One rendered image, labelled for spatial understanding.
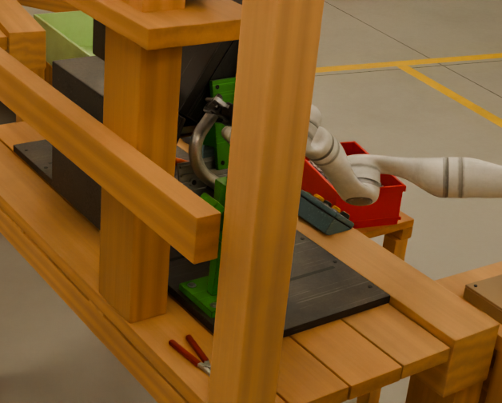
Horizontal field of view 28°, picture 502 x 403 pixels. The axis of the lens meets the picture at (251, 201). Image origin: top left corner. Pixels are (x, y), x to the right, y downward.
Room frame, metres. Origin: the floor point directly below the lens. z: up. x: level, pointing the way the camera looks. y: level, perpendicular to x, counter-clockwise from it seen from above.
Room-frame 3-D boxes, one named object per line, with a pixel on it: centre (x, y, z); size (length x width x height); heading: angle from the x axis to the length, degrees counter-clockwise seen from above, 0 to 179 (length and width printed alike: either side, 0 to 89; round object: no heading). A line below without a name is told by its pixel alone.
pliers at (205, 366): (1.63, 0.07, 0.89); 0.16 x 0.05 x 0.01; 36
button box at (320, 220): (2.27, -0.18, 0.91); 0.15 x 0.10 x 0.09; 38
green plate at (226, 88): (2.22, 0.08, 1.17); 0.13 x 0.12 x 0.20; 38
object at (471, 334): (2.41, -0.05, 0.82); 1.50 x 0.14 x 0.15; 38
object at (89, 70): (2.24, 0.35, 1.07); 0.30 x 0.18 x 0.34; 38
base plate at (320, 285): (2.24, 0.17, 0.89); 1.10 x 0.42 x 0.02; 38
